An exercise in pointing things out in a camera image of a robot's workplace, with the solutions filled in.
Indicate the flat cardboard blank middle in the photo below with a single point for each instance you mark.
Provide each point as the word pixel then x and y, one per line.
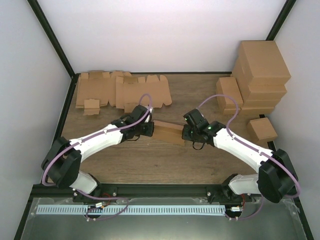
pixel 131 91

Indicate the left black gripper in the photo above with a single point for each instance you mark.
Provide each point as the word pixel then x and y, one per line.
pixel 149 132

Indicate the black aluminium frame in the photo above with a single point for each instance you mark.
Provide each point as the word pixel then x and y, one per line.
pixel 134 190

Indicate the cardboard box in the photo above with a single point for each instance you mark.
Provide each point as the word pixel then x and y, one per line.
pixel 168 132

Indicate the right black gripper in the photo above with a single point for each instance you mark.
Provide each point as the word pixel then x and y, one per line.
pixel 185 135

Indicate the light blue slotted rail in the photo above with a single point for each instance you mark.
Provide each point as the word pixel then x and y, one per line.
pixel 202 210

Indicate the flat cardboard blank left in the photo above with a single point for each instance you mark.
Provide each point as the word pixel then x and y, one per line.
pixel 96 89

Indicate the small folded box left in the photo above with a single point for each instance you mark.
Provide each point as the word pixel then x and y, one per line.
pixel 228 86

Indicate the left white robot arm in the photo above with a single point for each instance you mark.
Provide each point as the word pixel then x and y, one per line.
pixel 61 166

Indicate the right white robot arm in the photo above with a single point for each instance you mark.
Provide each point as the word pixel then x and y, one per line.
pixel 274 176

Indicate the large top folded box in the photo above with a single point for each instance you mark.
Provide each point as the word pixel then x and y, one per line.
pixel 262 63

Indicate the flat cardboard blank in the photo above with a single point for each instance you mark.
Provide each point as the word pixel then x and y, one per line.
pixel 96 89
pixel 131 91

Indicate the lone small folded box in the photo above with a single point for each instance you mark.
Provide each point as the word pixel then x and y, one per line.
pixel 261 131

